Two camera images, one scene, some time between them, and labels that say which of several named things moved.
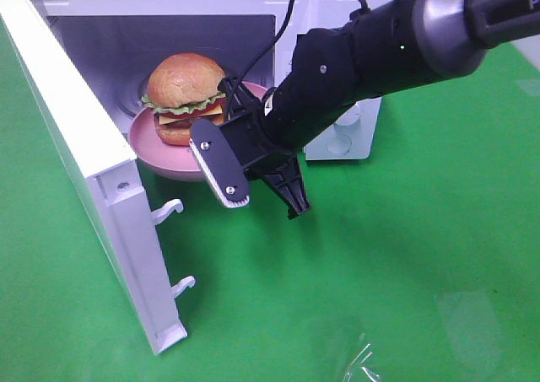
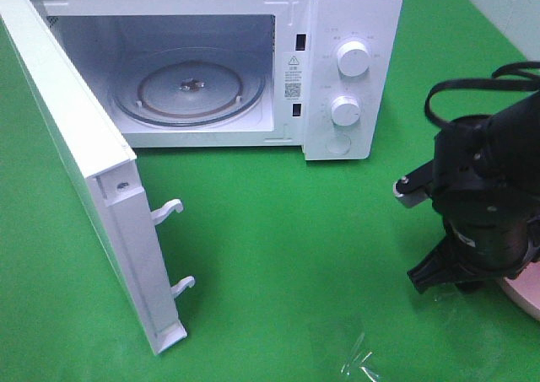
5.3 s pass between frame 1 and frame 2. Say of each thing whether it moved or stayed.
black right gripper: moved
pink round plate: moved
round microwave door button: stayed
